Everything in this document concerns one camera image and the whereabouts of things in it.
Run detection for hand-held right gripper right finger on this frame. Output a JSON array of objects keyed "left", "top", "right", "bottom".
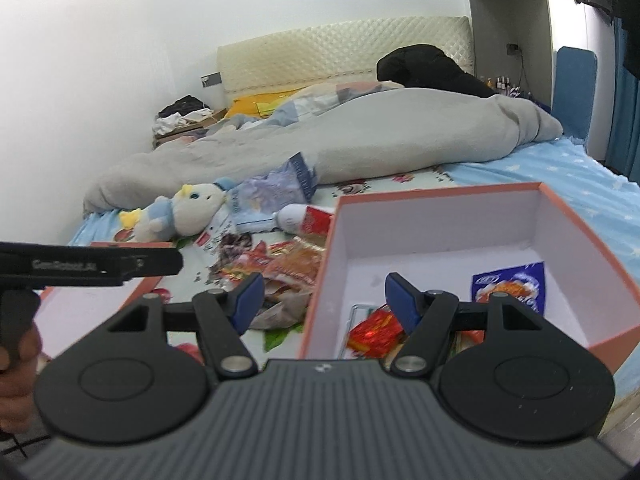
[{"left": 385, "top": 272, "right": 546, "bottom": 378}]

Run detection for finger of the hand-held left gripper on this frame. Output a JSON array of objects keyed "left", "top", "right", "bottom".
[{"left": 127, "top": 247, "right": 183, "bottom": 281}]

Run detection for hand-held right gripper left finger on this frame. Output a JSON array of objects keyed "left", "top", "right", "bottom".
[{"left": 101, "top": 272, "right": 265, "bottom": 380}]

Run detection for orange brown snack packet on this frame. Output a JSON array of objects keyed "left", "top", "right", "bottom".
[{"left": 232, "top": 239, "right": 325, "bottom": 288}]

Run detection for orange cardboard box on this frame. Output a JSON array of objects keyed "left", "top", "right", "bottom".
[{"left": 299, "top": 181, "right": 640, "bottom": 361}]

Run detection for blue snack packet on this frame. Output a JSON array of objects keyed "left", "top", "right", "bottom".
[{"left": 470, "top": 261, "right": 547, "bottom": 317}]

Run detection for person's left hand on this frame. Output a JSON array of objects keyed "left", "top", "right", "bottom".
[{"left": 0, "top": 327, "right": 45, "bottom": 433}]

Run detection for crumpled clear wrapper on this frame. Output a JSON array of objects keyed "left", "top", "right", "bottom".
[{"left": 257, "top": 285, "right": 313, "bottom": 331}]

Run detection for orange box lid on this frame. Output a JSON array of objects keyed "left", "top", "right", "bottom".
[{"left": 35, "top": 241, "right": 177, "bottom": 358}]

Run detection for white blue plush toy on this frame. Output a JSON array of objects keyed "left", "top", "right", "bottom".
[{"left": 119, "top": 177, "right": 238, "bottom": 245}]

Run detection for red white snack tube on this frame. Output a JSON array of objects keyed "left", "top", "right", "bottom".
[{"left": 276, "top": 203, "right": 337, "bottom": 236}]

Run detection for blue white plastic bag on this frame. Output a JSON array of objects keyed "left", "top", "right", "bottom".
[{"left": 227, "top": 151, "right": 321, "bottom": 233}]

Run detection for fruit printed mat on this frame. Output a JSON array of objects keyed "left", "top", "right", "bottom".
[{"left": 112, "top": 167, "right": 463, "bottom": 361}]

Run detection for white cloth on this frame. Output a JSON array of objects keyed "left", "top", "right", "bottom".
[{"left": 154, "top": 112, "right": 201, "bottom": 133}]

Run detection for brown cardboard box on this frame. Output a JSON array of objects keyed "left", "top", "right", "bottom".
[{"left": 152, "top": 107, "right": 228, "bottom": 150}]

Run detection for black cloth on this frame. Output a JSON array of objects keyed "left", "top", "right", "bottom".
[{"left": 159, "top": 95, "right": 211, "bottom": 117}]

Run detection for grey duvet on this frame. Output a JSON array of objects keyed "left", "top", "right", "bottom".
[{"left": 82, "top": 87, "right": 563, "bottom": 216}]

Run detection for yellow pillow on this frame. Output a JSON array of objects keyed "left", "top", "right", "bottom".
[{"left": 222, "top": 91, "right": 301, "bottom": 120}]

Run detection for black clothing pile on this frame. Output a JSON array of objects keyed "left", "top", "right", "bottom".
[{"left": 376, "top": 44, "right": 496, "bottom": 98}]

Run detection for group of small bottles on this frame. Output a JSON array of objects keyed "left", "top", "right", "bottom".
[{"left": 477, "top": 74, "right": 533, "bottom": 98}]

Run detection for cream padded headboard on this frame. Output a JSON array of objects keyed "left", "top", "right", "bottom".
[{"left": 216, "top": 16, "right": 475, "bottom": 106}]

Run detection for blue chair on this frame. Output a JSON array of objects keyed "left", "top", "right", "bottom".
[{"left": 551, "top": 46, "right": 598, "bottom": 141}]

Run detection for blue curtain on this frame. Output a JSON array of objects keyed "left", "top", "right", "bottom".
[{"left": 602, "top": 17, "right": 640, "bottom": 181}]

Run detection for white bedside cabinet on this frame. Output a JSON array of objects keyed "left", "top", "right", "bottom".
[{"left": 462, "top": 0, "right": 588, "bottom": 131}]

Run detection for black power cable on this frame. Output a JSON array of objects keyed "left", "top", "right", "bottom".
[{"left": 515, "top": 50, "right": 531, "bottom": 96}]

